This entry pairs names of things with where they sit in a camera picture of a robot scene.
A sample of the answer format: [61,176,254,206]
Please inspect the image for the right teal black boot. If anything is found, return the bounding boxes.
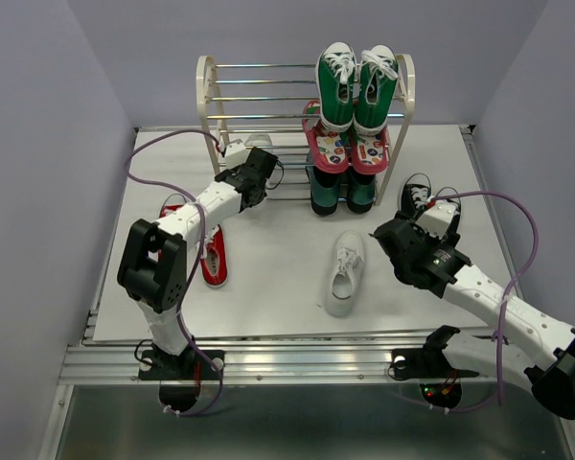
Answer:
[346,169,376,214]

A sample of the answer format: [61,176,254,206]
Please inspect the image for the left red canvas sneaker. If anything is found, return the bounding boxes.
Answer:
[158,194,189,219]

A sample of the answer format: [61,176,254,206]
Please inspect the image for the teal black boot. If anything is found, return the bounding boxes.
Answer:
[346,169,376,214]
[306,152,344,216]

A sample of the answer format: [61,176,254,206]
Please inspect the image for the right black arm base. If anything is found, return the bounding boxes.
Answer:
[386,325,479,381]

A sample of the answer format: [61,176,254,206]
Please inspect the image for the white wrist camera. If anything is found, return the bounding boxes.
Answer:
[416,200,454,239]
[223,139,249,169]

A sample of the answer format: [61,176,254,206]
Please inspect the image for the green high-top sneaker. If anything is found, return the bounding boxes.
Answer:
[315,41,357,132]
[354,45,399,136]

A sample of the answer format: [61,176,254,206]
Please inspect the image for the right pink patterned slipper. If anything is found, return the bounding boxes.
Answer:
[349,127,388,175]

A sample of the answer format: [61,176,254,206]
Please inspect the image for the right green high-top sneaker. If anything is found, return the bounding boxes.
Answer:
[354,45,399,136]

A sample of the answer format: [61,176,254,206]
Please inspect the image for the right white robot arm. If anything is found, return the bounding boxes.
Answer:
[372,218,575,420]

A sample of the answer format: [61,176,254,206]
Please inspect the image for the black canvas sneaker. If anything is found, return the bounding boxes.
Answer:
[399,172,431,219]
[436,186,462,233]

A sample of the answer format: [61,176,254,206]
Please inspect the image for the red canvas sneaker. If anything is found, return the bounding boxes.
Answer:
[200,225,228,288]
[158,194,189,219]

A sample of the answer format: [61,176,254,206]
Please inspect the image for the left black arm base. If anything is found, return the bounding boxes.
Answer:
[136,347,219,382]

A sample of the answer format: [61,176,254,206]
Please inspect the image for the white sneaker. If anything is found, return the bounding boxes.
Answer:
[245,133,273,149]
[322,231,366,317]

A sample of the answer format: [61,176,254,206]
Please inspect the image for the left pink patterned slipper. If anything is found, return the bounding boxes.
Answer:
[302,100,349,174]

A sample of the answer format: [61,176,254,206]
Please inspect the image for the pink patterned slipper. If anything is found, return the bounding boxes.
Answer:
[349,127,388,175]
[302,100,349,174]

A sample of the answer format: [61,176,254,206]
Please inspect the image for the aluminium mounting rail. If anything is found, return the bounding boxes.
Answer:
[59,334,509,385]

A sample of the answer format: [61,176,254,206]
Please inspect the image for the right red canvas sneaker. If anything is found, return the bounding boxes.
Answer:
[200,225,228,288]

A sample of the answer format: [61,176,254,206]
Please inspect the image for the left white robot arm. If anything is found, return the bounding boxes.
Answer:
[117,147,279,378]

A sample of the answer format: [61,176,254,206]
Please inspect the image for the left green high-top sneaker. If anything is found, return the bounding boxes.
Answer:
[315,41,357,132]

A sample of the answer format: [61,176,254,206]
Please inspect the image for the left teal black boot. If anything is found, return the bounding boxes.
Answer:
[306,152,344,216]

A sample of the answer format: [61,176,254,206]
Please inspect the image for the cream metal shoe shelf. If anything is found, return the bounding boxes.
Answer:
[195,54,416,205]

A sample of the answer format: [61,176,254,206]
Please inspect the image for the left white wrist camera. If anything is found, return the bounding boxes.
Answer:
[223,139,249,169]

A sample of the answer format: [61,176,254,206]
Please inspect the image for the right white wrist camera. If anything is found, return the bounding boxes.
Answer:
[416,200,454,239]

